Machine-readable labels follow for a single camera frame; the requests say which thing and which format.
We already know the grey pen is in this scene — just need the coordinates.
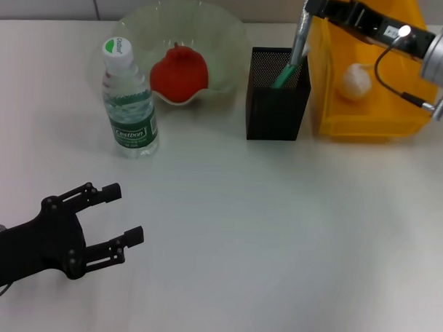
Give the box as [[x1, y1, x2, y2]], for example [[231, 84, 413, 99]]
[[288, 7, 314, 68]]

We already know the red-orange fruit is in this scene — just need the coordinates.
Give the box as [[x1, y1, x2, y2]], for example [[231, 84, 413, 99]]
[[149, 41, 211, 104]]

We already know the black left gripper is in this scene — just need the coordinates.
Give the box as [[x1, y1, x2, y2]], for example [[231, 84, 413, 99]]
[[0, 178, 148, 299]]

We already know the green utility knife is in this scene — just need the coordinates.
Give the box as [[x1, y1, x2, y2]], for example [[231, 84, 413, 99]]
[[271, 45, 309, 90]]

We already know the clear green-label water bottle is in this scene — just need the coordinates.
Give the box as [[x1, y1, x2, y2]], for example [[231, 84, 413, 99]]
[[97, 36, 164, 160]]

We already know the silver right arm elbow plug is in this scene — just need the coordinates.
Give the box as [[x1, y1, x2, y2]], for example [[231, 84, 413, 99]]
[[429, 89, 443, 123]]

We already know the white garlic bulb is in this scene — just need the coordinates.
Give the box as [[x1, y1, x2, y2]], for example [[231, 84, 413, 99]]
[[339, 62, 374, 102]]

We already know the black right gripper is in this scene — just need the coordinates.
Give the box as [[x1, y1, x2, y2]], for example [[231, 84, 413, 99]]
[[303, 0, 439, 60]]

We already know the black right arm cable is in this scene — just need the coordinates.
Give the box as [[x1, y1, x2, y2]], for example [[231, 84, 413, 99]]
[[372, 35, 437, 109]]

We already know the pale green wavy glass bowl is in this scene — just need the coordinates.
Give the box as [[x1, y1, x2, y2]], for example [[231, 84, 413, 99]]
[[116, 0, 250, 109]]

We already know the yellow plastic storage bin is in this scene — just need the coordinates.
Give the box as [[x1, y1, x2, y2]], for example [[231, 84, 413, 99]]
[[304, 0, 442, 145]]

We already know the black mesh pen holder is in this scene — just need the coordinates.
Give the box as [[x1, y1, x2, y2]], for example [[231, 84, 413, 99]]
[[246, 46, 314, 143]]

